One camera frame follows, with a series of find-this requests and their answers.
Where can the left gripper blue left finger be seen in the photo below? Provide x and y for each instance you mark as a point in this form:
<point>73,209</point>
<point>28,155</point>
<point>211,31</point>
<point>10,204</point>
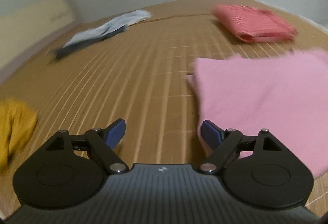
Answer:
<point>102,142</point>

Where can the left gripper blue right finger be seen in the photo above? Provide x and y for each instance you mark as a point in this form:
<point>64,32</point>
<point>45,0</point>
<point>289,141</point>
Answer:
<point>223,143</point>

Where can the pink sweatshirt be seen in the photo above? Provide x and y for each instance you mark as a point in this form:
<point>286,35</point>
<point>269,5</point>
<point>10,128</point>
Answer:
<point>286,94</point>

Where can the yellow striped garment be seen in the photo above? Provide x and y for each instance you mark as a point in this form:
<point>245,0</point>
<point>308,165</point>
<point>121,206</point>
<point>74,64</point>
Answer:
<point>18,122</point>

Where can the white and navy garment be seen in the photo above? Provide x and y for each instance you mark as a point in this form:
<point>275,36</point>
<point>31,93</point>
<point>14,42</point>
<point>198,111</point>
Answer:
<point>109,29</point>

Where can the folded red striped garment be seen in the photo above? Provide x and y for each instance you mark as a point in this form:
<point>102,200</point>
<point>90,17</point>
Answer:
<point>251,24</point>

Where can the cream bed headboard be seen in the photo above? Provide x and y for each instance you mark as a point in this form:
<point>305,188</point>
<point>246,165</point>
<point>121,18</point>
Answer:
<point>28,25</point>

